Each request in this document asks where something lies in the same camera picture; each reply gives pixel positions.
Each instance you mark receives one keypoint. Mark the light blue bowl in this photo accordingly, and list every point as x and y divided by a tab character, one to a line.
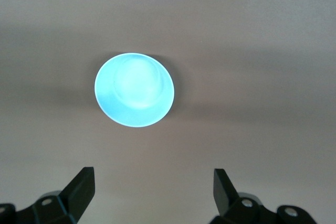
134	90

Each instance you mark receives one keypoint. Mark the brown table cover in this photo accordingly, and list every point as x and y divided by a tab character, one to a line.
249	51

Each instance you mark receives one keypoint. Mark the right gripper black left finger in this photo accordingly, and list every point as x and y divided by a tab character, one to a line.
71	200

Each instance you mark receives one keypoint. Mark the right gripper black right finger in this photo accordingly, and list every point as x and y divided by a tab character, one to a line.
231	205

